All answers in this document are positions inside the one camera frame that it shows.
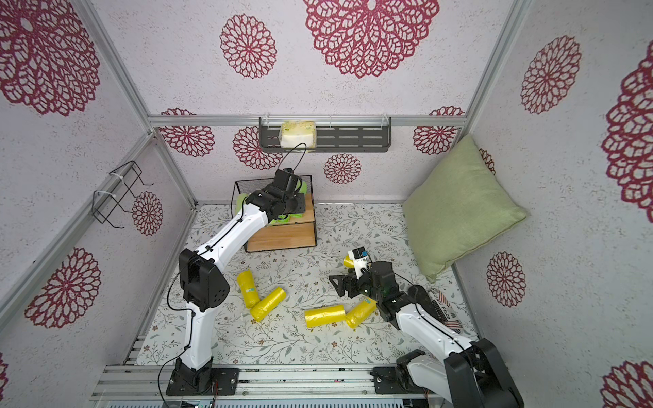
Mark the black wire wooden shelf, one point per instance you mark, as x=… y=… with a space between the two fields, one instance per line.
x=302 y=234

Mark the yellow trash bag roll centre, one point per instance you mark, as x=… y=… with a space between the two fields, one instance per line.
x=324 y=316

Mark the grey wall metal rack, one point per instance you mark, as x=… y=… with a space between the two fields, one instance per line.
x=333 y=137

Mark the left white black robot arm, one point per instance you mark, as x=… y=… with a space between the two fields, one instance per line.
x=204 y=286

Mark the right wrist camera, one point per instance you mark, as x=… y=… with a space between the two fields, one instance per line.
x=360 y=260

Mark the yellow trash bag roll left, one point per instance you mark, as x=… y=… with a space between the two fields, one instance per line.
x=248 y=289

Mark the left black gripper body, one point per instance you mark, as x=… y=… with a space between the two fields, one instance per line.
x=295 y=204

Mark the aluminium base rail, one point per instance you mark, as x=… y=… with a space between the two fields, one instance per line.
x=146 y=384

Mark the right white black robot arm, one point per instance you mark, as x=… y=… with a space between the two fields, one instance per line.
x=464 y=372

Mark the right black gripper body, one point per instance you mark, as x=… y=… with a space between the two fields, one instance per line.
x=352 y=282

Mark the white sponge block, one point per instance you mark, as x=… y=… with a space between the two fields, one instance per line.
x=293 y=133

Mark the yellow trash bag roll diagonal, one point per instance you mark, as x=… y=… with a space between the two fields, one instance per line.
x=268 y=304

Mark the green trash bag roll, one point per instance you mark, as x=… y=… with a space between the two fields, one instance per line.
x=287 y=219
x=304 y=188
x=240 y=202

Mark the green cushion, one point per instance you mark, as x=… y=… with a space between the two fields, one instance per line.
x=460 y=208

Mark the yellow trash bag roll right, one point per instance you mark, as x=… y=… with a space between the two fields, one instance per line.
x=360 y=313

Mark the black wire wall hook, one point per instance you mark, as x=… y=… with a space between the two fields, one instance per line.
x=106 y=202

